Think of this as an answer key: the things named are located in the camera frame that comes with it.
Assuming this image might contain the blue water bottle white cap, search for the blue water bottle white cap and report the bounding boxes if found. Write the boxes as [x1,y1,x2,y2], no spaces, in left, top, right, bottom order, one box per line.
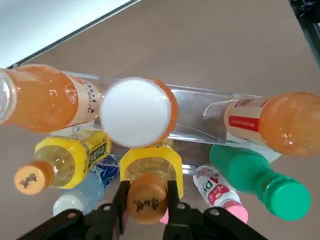
[52,161,121,217]

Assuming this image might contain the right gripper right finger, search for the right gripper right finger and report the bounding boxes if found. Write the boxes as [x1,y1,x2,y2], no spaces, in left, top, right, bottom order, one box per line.
[162,179,271,240]

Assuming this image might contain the clear acrylic drinks tray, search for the clear acrylic drinks tray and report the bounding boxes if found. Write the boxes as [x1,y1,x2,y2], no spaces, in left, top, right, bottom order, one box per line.
[4,64,283,176]

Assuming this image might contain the orange juice bottle white cap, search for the orange juice bottle white cap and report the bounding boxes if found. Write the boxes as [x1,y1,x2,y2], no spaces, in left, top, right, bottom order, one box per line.
[99,76,179,148]
[223,91,320,157]
[0,64,102,133]

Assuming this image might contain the yellow tea bottle orange cap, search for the yellow tea bottle orange cap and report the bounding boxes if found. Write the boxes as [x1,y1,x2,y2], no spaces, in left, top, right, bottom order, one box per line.
[13,136,113,196]
[119,146,185,225]

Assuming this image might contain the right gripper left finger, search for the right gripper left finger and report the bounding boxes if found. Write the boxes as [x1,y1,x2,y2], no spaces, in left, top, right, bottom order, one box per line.
[14,180,132,240]

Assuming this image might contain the white bottle pink cap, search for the white bottle pink cap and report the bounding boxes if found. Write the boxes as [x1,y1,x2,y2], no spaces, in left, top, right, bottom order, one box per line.
[159,209,170,225]
[192,163,250,225]

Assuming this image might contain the green plastic bottle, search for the green plastic bottle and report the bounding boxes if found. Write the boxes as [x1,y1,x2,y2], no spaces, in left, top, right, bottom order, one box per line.
[208,144,312,222]

